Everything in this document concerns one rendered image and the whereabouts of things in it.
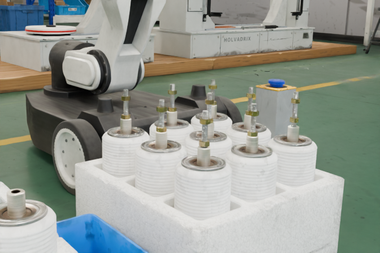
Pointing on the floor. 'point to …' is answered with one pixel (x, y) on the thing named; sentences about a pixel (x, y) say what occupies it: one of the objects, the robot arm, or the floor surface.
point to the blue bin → (94, 236)
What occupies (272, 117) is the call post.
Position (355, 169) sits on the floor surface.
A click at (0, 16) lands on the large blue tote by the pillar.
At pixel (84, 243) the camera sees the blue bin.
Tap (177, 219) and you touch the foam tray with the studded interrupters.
